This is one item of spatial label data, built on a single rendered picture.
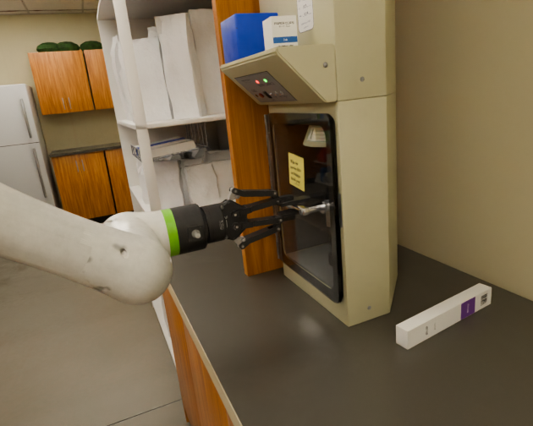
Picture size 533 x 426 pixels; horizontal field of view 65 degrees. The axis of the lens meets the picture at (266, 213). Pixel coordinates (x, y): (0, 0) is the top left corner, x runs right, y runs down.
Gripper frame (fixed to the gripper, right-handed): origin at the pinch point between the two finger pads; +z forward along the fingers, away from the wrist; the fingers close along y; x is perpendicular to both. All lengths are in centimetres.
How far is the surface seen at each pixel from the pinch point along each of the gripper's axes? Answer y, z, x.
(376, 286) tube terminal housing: -18.7, 12.8, -10.3
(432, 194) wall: -8, 49, 10
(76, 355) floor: -114, -70, 181
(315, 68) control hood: 27.0, 1.1, -11.7
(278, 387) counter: -26.5, -15.6, -19.5
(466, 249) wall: -21, 49, -2
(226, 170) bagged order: -7, 22, 119
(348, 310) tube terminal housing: -22.2, 5.7, -10.2
